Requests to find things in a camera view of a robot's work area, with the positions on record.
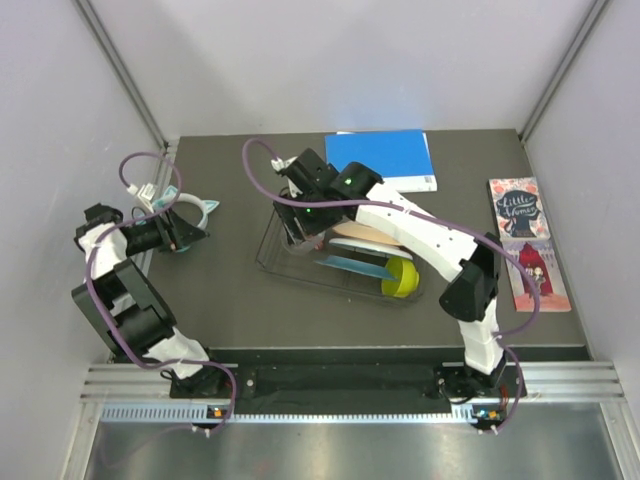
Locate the teal scalloped plate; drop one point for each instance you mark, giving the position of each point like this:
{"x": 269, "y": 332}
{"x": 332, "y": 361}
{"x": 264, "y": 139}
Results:
{"x": 357, "y": 267}

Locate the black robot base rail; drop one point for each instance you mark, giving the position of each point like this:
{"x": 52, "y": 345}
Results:
{"x": 352, "y": 381}

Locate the pink ghost mug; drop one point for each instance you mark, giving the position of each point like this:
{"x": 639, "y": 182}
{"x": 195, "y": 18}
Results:
{"x": 318, "y": 240}

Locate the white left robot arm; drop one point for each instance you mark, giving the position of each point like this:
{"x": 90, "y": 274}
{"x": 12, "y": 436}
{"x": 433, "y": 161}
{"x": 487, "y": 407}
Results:
{"x": 140, "y": 315}

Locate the black wire dish rack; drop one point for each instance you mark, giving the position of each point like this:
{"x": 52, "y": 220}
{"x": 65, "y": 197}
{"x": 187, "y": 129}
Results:
{"x": 273, "y": 259}

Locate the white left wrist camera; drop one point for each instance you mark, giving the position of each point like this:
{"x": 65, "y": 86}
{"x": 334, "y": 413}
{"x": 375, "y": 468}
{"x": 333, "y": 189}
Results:
{"x": 143, "y": 195}

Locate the teal cat ear headphones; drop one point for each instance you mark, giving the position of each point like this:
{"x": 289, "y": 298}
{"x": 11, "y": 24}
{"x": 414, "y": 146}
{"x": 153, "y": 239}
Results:
{"x": 172, "y": 196}

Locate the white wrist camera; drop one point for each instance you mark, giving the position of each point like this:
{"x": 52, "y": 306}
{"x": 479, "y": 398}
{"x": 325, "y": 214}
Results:
{"x": 143, "y": 195}
{"x": 280, "y": 164}

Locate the peach bird plate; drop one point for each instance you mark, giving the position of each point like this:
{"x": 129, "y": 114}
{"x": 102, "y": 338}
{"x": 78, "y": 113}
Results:
{"x": 356, "y": 230}

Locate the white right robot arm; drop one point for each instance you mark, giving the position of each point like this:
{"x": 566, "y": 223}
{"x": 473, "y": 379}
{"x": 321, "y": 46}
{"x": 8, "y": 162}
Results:
{"x": 470, "y": 267}

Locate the clear plastic cup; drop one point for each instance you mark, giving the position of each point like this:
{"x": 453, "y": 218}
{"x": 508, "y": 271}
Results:
{"x": 293, "y": 248}

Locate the lime green bowl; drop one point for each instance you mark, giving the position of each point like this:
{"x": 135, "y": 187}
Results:
{"x": 405, "y": 278}

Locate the red illustrated book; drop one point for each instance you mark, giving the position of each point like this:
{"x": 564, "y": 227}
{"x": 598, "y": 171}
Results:
{"x": 539, "y": 260}

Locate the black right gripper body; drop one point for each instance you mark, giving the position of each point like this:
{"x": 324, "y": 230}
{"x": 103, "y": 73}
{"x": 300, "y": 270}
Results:
{"x": 310, "y": 219}

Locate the white watermelon plate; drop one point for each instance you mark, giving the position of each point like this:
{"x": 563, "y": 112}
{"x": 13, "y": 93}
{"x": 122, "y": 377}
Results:
{"x": 370, "y": 248}

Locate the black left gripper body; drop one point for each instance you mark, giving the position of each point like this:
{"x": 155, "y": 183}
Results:
{"x": 147, "y": 236}

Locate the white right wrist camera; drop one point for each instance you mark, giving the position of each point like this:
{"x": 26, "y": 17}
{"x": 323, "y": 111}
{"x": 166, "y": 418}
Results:
{"x": 280, "y": 164}

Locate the Little Women book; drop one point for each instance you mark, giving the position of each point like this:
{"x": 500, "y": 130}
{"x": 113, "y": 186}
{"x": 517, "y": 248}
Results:
{"x": 518, "y": 209}

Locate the blue folder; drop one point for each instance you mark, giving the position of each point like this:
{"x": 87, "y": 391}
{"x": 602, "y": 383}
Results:
{"x": 402, "y": 158}

